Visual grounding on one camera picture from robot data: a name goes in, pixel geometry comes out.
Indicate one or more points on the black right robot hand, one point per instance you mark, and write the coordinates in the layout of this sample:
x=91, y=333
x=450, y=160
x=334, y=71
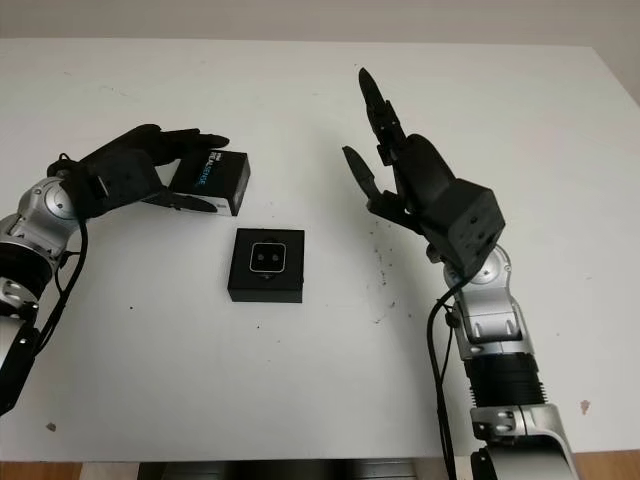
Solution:
x=425, y=165

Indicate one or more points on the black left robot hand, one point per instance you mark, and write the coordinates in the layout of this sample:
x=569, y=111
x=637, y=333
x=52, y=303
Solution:
x=145, y=140

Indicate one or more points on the black printed RealSense box lid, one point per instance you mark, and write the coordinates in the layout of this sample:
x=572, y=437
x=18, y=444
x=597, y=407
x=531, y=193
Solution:
x=215, y=172

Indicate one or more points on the small silver depth camera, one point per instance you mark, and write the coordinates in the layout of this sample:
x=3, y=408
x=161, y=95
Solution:
x=267, y=257

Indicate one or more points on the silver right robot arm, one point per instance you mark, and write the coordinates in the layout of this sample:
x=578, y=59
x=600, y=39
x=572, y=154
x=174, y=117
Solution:
x=495, y=320

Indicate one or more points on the black box base foam insert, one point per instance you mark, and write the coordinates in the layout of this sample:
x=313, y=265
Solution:
x=265, y=287

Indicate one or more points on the dark robot torso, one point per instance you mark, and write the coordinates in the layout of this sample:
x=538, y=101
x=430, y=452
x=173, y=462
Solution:
x=300, y=470

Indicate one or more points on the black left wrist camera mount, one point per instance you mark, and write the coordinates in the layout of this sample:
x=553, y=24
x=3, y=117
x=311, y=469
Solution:
x=125, y=185

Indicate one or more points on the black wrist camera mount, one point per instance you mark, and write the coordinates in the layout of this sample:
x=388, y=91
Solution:
x=470, y=225
x=125, y=185

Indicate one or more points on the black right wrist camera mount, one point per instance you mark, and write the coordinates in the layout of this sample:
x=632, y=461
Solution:
x=470, y=225

